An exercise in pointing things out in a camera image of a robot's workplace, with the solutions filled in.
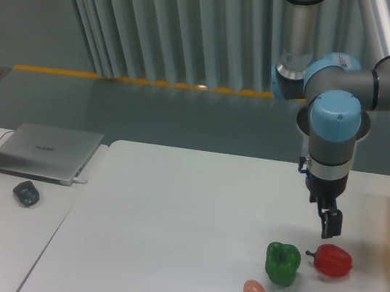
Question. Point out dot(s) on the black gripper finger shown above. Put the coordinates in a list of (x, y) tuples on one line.
[(331, 219)]

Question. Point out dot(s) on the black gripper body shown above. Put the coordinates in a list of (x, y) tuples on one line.
[(325, 192)]

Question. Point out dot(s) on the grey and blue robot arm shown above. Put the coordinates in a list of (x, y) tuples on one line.
[(339, 94)]

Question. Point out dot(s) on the red bell pepper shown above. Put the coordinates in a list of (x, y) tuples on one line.
[(331, 261)]

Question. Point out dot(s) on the green bell pepper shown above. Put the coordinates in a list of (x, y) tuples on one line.
[(282, 262)]

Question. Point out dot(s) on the white pleated curtain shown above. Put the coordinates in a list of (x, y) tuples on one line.
[(219, 45)]

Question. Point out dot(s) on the white charging plug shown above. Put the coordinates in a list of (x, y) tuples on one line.
[(76, 180)]

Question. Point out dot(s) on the silver closed laptop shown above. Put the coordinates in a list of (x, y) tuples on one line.
[(48, 153)]

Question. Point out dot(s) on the dark small gadget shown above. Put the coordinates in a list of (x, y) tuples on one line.
[(27, 193)]

